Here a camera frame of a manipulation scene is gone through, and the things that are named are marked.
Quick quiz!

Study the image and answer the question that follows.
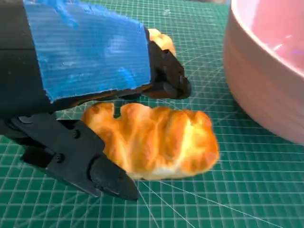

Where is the pink bowl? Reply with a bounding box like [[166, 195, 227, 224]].
[[223, 0, 304, 145]]

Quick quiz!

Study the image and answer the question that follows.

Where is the green cutting mat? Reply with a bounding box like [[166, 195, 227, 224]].
[[0, 0, 304, 228]]

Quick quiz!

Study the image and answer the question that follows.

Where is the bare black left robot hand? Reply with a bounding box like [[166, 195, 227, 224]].
[[0, 0, 192, 201]]

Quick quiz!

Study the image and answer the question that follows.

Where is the rectangular toy bread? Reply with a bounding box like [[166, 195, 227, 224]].
[[80, 102, 219, 181]]

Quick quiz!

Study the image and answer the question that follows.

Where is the round toy bread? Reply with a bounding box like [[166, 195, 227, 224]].
[[148, 28, 177, 57]]

